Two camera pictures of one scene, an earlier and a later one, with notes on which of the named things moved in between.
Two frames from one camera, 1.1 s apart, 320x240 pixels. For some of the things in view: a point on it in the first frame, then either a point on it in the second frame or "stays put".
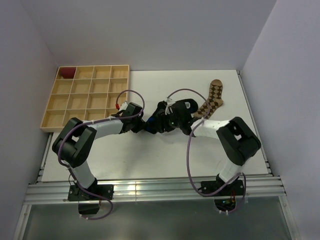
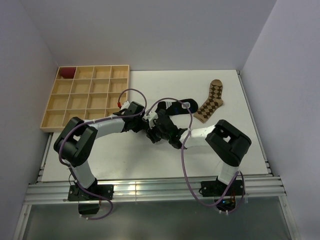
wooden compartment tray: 85,92 stays put
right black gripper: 167,128 -> 151,134
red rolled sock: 67,72 stays put
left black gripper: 141,124 stays put
